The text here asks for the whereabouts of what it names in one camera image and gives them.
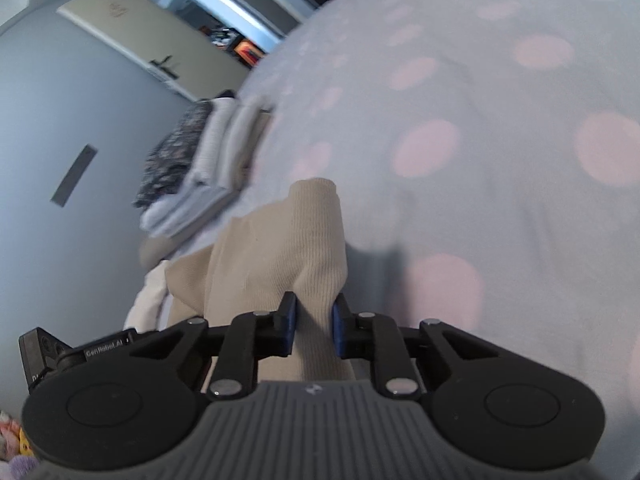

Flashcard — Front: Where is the black door handle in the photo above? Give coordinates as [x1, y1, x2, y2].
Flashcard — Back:
[150, 54, 180, 80]

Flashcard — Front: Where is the polka dot bed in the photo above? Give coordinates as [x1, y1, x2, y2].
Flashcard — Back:
[124, 0, 640, 480]

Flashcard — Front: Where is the cream door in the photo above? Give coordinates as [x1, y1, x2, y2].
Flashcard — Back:
[56, 0, 251, 104]

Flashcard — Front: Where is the beige sweater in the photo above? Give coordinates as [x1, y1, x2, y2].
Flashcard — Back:
[165, 178, 358, 385]

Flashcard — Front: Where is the pale grey folded garment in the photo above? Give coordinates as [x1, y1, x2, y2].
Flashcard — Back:
[191, 97, 237, 184]

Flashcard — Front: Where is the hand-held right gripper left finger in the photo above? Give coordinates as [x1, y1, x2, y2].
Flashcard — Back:
[131, 291, 299, 401]

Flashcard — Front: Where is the orange box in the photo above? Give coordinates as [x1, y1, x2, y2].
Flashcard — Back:
[234, 40, 264, 68]

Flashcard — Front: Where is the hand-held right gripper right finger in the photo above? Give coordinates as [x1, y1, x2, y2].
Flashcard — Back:
[332, 293, 501, 401]

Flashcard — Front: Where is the cream white garment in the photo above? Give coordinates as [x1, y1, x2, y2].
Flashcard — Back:
[122, 259, 176, 333]

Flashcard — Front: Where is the pale blue folded garment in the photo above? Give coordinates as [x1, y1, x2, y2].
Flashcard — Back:
[139, 180, 238, 239]

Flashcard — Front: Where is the taupe cloth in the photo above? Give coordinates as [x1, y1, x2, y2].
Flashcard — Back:
[138, 234, 181, 267]

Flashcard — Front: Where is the grey wall plate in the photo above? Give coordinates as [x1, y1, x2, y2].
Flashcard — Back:
[50, 144, 98, 207]

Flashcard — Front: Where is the tan folded garment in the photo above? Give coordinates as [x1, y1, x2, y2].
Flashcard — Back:
[237, 110, 275, 192]

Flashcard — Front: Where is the cream folded garment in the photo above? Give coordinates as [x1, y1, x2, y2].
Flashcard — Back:
[220, 94, 264, 183]

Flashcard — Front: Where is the colourful plush toy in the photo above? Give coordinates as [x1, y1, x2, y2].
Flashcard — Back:
[0, 410, 37, 480]

